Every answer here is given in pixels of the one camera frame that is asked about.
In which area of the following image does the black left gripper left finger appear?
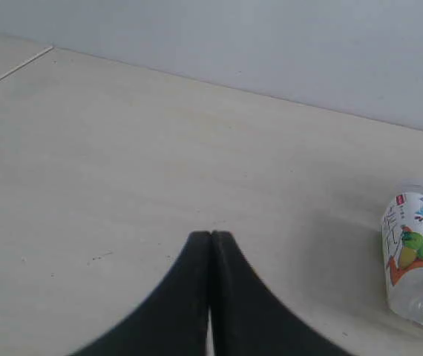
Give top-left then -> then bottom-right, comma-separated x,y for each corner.
74,231 -> 212,355

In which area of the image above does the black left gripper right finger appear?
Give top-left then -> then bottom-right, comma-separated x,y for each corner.
210,231 -> 345,355

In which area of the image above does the clear bottle with floral label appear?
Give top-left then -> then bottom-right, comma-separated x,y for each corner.
381,184 -> 423,326

